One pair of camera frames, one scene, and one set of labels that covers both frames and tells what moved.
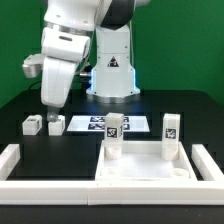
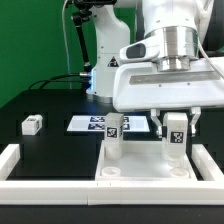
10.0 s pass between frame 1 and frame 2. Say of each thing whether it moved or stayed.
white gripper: moved
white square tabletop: stayed
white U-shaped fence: stayed
